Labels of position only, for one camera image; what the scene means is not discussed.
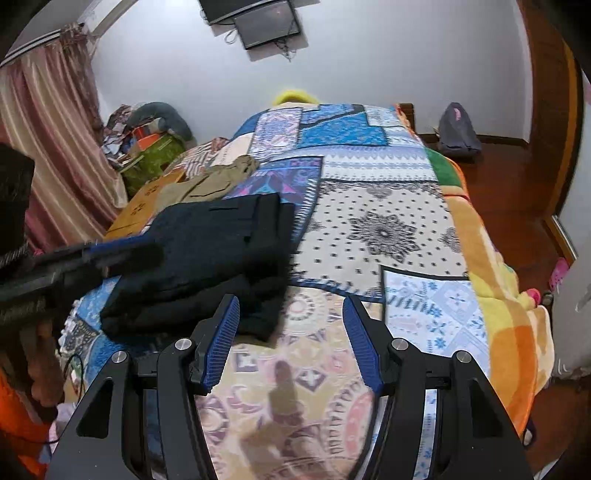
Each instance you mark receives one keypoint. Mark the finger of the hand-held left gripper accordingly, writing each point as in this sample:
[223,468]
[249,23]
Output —
[106,248]
[129,263]

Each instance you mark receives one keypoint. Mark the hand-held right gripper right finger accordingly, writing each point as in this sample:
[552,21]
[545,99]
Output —
[364,346]

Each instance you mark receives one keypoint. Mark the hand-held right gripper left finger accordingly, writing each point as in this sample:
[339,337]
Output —
[221,341]

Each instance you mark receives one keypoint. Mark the black pants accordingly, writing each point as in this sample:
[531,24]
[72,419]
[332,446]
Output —
[207,263]

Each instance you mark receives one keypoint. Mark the person's left forearm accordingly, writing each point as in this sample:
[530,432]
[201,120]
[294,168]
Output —
[14,203]

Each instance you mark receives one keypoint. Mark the khaki pants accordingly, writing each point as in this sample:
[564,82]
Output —
[207,182]

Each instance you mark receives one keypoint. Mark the person's left hand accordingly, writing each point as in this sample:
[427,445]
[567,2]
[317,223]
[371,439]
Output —
[44,364]

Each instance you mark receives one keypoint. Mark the wooden lap desk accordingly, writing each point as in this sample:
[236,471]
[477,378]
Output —
[138,203]

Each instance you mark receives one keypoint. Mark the green storage box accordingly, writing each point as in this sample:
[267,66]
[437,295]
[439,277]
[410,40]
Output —
[152,161]

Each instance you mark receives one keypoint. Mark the pile of crumpled clutter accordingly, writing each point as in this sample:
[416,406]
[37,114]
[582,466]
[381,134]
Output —
[117,134]

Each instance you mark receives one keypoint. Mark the orange box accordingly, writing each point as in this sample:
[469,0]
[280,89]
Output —
[147,137]

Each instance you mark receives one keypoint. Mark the striped pink curtain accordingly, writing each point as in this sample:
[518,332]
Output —
[60,138]

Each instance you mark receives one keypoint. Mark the patchwork printed blanket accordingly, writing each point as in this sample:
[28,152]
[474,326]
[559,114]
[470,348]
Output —
[378,221]

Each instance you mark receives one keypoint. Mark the person's orange clothing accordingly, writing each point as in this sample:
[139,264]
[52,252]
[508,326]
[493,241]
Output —
[18,429]

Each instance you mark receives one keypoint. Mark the orange striped bedding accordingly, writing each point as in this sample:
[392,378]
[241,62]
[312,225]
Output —
[207,152]

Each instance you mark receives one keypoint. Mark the orange and green fleece blanket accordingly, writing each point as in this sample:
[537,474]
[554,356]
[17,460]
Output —
[489,277]

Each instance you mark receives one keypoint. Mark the grey backpack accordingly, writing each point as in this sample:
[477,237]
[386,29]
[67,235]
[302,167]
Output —
[457,134]

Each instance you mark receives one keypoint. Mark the yellow curved cushion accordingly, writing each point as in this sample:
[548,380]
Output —
[298,96]

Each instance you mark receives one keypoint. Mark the white curtain rail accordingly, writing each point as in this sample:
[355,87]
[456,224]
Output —
[32,46]

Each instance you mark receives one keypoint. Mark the wooden bed frame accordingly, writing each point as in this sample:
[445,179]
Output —
[408,113]

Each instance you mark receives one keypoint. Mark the black wall television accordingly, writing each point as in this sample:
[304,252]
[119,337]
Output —
[231,9]

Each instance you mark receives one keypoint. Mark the small black wall monitor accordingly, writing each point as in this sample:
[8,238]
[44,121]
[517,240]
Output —
[268,25]

